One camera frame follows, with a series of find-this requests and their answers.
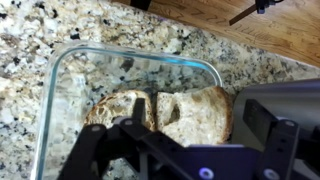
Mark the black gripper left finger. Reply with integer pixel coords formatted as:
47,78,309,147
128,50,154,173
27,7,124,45
57,97,193,180

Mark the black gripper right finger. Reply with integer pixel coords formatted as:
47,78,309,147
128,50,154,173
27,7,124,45
243,98,320,180

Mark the bread slice with large hole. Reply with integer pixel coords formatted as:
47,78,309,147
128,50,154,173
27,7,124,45
155,85,234,148

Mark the toasted brown bread slice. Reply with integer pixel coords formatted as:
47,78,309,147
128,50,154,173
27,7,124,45
83,89,156,133

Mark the stainless steel two-slot toaster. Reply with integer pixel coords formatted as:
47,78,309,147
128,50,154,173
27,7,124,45
231,78,320,158

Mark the clear glass baking dish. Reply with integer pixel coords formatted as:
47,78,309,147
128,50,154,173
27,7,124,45
31,41,224,180

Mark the black floor foot bar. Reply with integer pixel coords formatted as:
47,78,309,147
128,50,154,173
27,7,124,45
129,0,153,11

